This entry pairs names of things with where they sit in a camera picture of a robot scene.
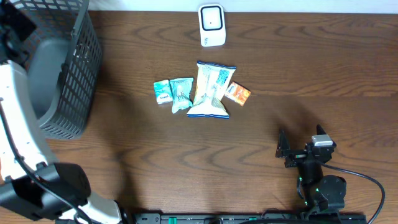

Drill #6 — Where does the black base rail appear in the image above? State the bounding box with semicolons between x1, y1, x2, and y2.
133;212;367;224

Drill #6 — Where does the teal Kleenex tissue pack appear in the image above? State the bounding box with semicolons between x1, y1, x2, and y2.
154;80;173;105

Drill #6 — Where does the teal snack packet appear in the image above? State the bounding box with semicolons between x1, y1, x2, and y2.
170;77;193;114

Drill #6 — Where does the large white snack bag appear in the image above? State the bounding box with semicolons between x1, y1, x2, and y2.
187;61;236;119

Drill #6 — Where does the dark grey mesh basket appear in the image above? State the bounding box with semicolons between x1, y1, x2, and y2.
11;0;102;139

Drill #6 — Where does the white barcode scanner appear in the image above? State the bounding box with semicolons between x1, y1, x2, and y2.
198;4;226;47

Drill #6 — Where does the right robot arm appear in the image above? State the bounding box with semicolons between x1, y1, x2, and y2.
275;125;346;220

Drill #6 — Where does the orange Kleenex tissue pack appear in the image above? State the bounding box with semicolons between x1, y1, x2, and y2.
224;82;251;106

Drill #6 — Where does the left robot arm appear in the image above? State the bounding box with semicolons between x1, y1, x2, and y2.
1;0;131;223

